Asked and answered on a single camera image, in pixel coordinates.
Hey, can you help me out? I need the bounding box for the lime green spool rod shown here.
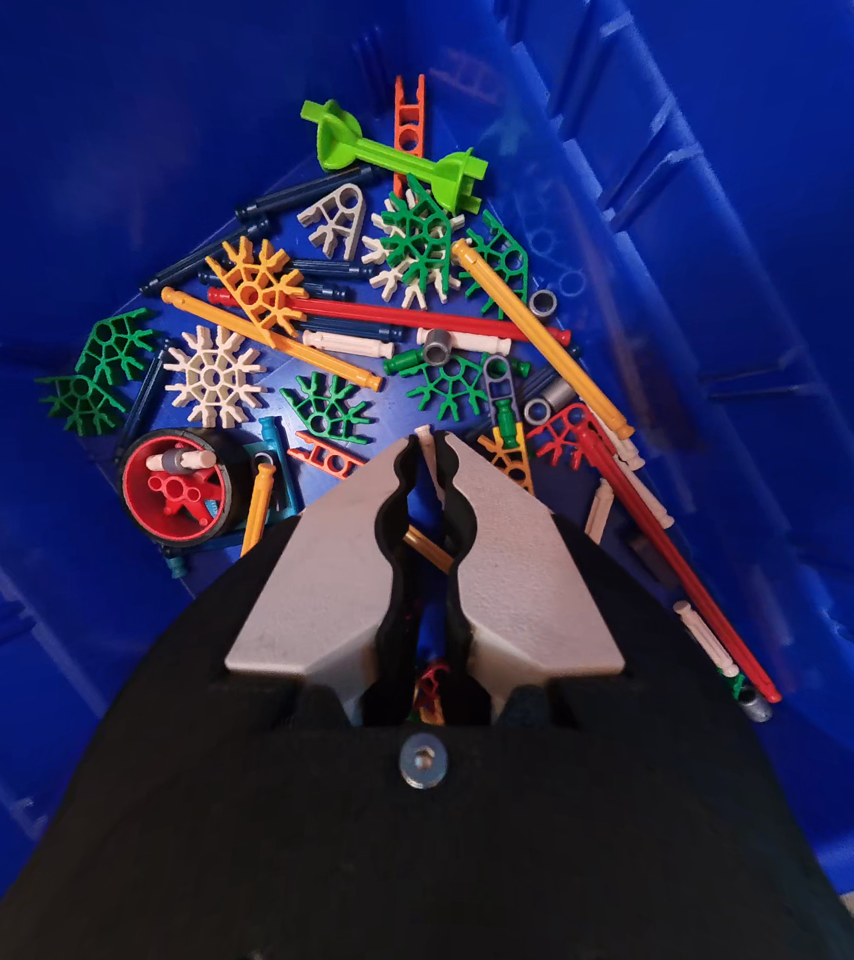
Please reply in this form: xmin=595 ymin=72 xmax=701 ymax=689
xmin=300 ymin=98 xmax=490 ymax=216

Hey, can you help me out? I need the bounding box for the white short rod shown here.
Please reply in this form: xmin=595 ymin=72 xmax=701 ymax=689
xmin=413 ymin=423 xmax=447 ymax=511

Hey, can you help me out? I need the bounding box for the black red toy wheel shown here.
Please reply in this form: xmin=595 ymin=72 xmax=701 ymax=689
xmin=117 ymin=428 xmax=238 ymax=543

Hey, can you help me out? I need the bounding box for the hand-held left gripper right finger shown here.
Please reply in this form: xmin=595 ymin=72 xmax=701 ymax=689
xmin=433 ymin=431 xmax=628 ymax=724

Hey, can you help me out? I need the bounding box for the blue plastic bin with label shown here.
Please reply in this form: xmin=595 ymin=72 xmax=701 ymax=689
xmin=0 ymin=0 xmax=854 ymax=935

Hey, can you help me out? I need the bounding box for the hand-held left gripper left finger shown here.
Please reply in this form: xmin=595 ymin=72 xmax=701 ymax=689
xmin=224 ymin=435 xmax=421 ymax=726

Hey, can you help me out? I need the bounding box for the pile of toy building parts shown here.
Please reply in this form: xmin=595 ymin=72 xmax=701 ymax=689
xmin=35 ymin=73 xmax=784 ymax=726

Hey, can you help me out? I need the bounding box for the red long rod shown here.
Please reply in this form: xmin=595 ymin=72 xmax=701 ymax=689
xmin=207 ymin=286 xmax=573 ymax=348
xmin=574 ymin=425 xmax=784 ymax=705

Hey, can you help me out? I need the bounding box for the yellow long rod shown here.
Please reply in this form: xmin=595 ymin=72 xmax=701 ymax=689
xmin=160 ymin=285 xmax=384 ymax=393
xmin=451 ymin=237 xmax=636 ymax=443

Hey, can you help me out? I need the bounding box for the orange toy clip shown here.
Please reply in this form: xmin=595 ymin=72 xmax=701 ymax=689
xmin=392 ymin=72 xmax=429 ymax=198

